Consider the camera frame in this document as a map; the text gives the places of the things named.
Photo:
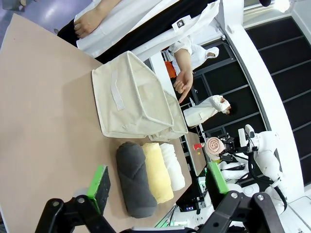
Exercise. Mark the red item on background table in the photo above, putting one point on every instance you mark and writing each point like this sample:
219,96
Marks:
198,146

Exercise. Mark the person's right forearm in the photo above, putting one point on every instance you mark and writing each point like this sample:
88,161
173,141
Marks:
107,4

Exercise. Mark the white name badge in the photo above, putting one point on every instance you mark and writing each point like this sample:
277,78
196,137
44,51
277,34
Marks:
181,23

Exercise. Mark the dark grey towel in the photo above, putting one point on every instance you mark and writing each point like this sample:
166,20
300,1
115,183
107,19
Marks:
136,182

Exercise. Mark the brown background table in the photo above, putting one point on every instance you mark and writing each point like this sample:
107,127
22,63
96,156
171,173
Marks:
195,157

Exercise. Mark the black control box with lights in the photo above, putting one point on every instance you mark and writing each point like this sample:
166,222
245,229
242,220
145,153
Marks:
188,207

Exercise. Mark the person white coat black shirt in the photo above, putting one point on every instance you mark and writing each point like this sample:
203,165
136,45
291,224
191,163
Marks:
116,26

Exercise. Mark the yellow rolled towel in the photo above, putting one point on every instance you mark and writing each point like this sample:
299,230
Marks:
158,174

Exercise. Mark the orange background object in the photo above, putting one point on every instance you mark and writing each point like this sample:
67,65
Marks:
170,69

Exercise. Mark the person's left hand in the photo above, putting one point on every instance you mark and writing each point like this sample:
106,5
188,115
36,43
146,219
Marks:
185,81

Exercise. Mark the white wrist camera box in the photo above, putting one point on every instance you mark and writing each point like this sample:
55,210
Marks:
242,138

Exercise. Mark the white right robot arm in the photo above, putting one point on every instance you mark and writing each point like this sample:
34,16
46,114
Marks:
267,162

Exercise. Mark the person's right hand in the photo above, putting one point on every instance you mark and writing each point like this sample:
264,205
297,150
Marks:
87,23

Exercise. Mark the background person white hooded coverall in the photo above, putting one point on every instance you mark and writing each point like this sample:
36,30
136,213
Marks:
206,54

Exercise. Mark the left gripper black finger with green pad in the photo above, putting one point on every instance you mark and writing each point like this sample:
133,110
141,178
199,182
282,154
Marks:
99,187

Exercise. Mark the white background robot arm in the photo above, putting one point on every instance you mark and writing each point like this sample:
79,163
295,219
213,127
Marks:
230,167

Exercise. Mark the person's left forearm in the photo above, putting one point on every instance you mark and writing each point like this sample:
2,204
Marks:
183,60

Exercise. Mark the pink towel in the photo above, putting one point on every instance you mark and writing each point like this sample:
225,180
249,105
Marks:
213,146

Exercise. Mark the white structural column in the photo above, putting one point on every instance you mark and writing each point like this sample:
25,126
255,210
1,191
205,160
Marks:
255,72

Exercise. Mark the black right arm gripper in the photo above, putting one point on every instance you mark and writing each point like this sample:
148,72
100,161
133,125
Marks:
233,145

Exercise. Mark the white towel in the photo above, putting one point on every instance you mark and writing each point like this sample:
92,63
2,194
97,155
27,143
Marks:
173,170

